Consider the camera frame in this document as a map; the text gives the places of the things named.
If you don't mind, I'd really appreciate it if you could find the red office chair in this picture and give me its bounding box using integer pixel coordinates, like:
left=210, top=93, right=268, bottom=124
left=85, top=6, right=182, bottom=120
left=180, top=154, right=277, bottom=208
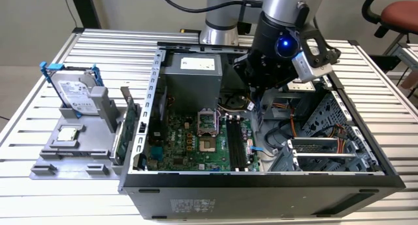
left=361, top=0, right=418, bottom=39

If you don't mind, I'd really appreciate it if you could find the green graphics card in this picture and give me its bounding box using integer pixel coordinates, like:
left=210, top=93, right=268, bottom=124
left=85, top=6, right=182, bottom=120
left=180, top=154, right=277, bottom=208
left=110, top=87, right=138, bottom=167

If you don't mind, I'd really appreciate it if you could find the coloured power wire bundle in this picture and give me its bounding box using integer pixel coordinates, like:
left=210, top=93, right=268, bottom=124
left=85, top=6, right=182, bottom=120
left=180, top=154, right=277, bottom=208
left=328, top=123, right=349, bottom=155

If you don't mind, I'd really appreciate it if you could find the round CPU cooler fan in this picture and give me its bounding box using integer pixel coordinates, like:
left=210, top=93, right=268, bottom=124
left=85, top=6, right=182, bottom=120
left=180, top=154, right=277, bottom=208
left=218, top=93, right=253, bottom=112

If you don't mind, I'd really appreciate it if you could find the grey metal drive cage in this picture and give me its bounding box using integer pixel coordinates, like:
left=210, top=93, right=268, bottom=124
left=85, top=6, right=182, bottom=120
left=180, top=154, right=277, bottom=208
left=261, top=74, right=324, bottom=120

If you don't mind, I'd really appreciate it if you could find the thin black wall cable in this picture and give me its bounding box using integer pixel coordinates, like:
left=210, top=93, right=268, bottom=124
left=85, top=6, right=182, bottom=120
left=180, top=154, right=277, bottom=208
left=63, top=0, right=81, bottom=28

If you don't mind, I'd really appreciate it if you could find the black RAM slot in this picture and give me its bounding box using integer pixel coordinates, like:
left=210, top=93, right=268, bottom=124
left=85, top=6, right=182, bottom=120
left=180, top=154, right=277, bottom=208
left=228, top=116, right=241, bottom=172
left=234, top=116, right=249, bottom=172

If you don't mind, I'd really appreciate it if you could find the grey parts rack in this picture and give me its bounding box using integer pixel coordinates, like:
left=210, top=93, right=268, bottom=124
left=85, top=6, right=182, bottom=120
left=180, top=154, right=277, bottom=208
left=30, top=87, right=142, bottom=182

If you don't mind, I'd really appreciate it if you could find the hard disk in blue carrier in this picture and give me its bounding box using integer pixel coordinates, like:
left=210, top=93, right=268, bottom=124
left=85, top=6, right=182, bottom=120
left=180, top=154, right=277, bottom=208
left=39, top=62, right=106, bottom=118

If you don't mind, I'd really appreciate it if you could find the black looped wire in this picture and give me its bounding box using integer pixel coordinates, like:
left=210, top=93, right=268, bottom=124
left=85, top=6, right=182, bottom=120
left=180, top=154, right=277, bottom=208
left=265, top=127, right=293, bottom=151

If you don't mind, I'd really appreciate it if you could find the CPU socket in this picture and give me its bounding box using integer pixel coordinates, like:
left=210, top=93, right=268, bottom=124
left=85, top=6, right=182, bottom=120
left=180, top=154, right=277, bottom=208
left=198, top=135, right=220, bottom=154

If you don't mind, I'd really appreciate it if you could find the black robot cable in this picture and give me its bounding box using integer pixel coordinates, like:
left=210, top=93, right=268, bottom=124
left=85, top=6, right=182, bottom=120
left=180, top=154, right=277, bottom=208
left=154, top=0, right=264, bottom=14

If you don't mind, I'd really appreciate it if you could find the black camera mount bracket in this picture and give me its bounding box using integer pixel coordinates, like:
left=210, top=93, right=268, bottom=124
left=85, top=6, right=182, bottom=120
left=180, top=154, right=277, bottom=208
left=298, top=28, right=341, bottom=67

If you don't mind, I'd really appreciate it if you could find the grey metal disk bay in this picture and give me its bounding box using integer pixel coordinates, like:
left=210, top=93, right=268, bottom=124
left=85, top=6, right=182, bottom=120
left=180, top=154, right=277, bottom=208
left=270, top=136, right=361, bottom=172

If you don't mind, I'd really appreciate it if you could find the black upright post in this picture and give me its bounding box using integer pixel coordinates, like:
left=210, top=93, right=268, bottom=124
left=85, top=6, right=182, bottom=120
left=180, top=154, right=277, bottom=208
left=67, top=0, right=102, bottom=30

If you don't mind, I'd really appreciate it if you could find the metal socket cover frame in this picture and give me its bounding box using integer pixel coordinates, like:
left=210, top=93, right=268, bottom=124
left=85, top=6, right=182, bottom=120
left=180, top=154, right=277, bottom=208
left=197, top=107, right=220, bottom=136

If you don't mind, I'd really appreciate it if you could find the silver CPU chip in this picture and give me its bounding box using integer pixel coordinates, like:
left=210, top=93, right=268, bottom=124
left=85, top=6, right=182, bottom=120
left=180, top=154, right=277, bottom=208
left=57, top=128, right=81, bottom=142

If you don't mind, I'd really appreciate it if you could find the metal slat side table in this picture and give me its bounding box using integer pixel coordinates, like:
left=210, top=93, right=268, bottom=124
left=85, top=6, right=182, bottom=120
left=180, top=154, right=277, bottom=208
left=387, top=42, right=418, bottom=99

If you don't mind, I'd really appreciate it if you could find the black open PC case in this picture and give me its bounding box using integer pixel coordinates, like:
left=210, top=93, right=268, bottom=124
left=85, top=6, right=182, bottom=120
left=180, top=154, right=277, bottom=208
left=118, top=40, right=408, bottom=221

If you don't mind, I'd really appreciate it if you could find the orange wire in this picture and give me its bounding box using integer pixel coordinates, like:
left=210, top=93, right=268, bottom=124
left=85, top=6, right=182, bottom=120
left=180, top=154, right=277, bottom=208
left=289, top=105, right=300, bottom=138

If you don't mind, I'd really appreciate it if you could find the green motherboard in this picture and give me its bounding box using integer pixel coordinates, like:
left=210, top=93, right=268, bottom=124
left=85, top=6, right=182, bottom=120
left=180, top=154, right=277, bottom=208
left=146, top=107, right=264, bottom=172

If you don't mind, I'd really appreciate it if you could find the silver drive plate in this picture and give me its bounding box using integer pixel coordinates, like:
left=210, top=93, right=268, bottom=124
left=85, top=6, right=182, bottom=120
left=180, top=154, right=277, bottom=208
left=286, top=79, right=317, bottom=92

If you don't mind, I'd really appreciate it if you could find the grey power supply unit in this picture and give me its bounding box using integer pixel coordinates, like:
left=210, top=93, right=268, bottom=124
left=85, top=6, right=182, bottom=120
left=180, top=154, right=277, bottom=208
left=160, top=52, right=225, bottom=113

